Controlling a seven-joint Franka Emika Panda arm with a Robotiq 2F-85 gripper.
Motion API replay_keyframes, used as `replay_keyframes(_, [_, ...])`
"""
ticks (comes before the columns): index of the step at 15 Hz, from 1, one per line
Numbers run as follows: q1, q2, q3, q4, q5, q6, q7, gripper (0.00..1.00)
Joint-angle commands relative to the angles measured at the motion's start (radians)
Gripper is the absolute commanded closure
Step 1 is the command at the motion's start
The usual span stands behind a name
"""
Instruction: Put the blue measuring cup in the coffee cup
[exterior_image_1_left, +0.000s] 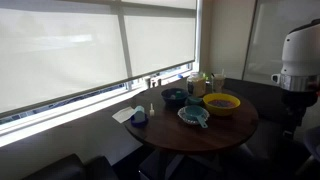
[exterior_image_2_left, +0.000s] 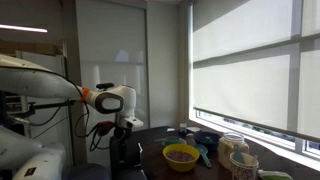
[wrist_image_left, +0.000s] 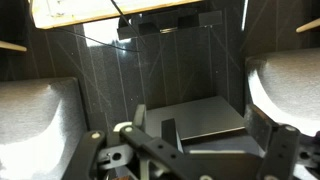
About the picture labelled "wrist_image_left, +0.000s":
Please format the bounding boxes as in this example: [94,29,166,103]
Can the light wooden board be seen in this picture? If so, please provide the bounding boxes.
[30,0,203,31]

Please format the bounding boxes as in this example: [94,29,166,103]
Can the black flat box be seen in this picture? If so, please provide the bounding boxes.
[144,95,248,142]

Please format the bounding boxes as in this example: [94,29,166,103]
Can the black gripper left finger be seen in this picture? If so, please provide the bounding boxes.
[63,103,201,180]

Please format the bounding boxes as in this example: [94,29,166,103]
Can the thin black cable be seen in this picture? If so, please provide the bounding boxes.
[54,0,147,54]

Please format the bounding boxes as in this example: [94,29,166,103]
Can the black rectangular device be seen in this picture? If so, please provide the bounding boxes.
[116,9,224,41]

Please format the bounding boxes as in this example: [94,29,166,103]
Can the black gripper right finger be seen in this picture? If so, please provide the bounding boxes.
[244,103,320,180]

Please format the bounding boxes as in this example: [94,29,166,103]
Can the light wooden bar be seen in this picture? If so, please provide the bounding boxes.
[0,39,28,53]
[295,17,320,34]

